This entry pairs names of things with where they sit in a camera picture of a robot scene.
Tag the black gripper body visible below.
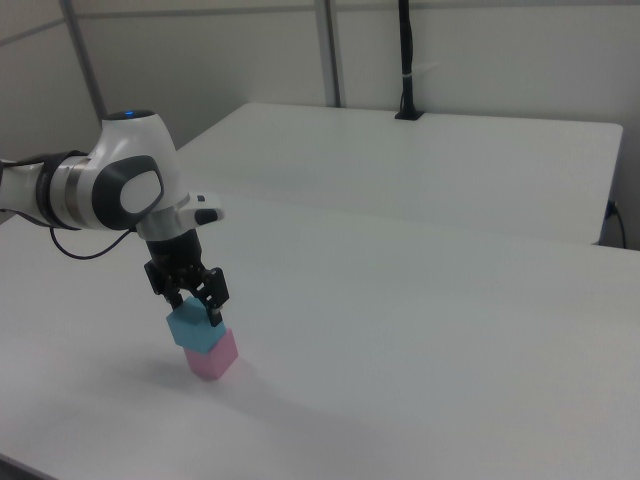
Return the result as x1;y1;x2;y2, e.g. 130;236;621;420
143;230;222;302

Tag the blue cube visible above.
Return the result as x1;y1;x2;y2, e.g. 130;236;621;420
165;296;224;353

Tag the pink cube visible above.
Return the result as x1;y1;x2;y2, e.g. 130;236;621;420
181;327;240;383

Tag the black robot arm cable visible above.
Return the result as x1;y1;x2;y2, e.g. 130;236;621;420
48;225;140;262

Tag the grey partition frame post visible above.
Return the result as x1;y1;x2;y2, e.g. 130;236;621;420
314;0;347;108
58;0;110;122

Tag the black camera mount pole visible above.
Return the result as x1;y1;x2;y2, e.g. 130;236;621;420
394;0;426;122

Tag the black power cable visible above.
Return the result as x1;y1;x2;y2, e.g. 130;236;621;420
606;199;628;248

